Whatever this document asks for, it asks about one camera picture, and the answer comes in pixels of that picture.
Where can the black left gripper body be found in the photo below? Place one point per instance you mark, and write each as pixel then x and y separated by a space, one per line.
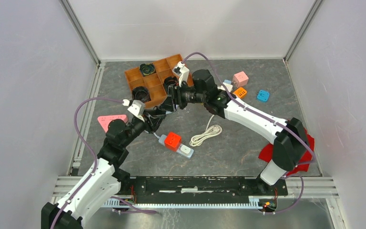
pixel 149 124

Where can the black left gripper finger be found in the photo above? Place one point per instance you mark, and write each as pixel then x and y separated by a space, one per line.
pixel 167 106
pixel 156 112
pixel 155 124

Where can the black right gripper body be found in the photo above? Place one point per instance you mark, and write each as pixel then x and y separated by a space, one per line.
pixel 187 95

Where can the red cube socket adapter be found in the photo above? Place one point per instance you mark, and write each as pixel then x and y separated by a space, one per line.
pixel 173 141

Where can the light blue power strip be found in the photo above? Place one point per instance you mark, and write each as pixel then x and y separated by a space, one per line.
pixel 182 149

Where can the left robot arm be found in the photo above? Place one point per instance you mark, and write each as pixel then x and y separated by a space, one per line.
pixel 105 177

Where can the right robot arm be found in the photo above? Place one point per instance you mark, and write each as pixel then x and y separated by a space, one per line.
pixel 288 137

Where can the blue square plug adapter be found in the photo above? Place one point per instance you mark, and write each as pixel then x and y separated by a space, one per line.
pixel 263 96

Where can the rolled dark orange-patterned tie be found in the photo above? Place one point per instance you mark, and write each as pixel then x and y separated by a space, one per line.
pixel 170 80

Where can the rolled dark floral tie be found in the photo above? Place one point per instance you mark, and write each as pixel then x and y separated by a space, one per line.
pixel 141 93

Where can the wooden compartment tray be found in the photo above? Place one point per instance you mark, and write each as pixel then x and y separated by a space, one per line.
pixel 153 82

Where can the rolled green-patterned tie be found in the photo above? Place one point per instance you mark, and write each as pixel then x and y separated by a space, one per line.
pixel 147 69

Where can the white cube socket adapter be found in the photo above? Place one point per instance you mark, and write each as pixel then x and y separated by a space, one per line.
pixel 226 87

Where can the pink triangular power strip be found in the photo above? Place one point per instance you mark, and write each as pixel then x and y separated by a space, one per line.
pixel 105 120

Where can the orange power strip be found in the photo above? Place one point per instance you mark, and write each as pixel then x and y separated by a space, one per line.
pixel 240 92

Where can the pink cube socket adapter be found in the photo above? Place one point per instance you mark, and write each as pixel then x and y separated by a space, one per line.
pixel 240 79

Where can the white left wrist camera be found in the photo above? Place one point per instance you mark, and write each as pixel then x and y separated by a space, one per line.
pixel 135 107

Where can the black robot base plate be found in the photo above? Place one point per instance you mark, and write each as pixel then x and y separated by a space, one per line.
pixel 199 189

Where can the white cable tray rail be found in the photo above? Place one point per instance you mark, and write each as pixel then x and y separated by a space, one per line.
pixel 250 203

